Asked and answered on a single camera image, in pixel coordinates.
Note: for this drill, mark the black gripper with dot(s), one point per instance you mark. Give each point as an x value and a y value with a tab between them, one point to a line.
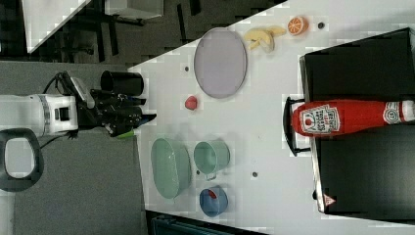
117	113

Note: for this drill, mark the red ketchup bottle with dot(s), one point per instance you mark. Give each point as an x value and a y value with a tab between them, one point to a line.
339	117

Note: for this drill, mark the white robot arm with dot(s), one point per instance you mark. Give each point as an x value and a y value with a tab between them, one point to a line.
27	119

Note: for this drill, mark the black toaster oven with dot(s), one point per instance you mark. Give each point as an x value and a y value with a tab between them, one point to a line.
367	174

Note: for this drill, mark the black cylindrical cup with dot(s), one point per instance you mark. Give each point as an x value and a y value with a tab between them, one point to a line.
128	83

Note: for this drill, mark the green toy object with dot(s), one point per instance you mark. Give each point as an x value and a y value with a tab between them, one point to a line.
126	134

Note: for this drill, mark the red strawberry toy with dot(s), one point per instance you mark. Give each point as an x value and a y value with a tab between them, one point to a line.
191	103

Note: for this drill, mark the green colander bowl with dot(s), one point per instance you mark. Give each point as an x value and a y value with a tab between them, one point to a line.
171	167

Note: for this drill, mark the green metal cup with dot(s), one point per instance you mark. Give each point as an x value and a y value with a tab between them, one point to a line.
210	157

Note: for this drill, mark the grey round plate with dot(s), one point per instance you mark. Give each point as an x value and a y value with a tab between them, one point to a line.
220	62

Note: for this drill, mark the small red item in bowl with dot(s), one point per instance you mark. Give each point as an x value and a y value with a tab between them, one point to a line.
211	194

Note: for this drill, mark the white side table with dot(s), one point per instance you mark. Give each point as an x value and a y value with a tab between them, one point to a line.
42	18

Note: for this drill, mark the peeled banana toy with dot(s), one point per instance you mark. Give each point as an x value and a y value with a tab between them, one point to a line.
263	37

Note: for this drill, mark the orange half toy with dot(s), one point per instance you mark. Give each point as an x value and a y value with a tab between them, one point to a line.
297	26

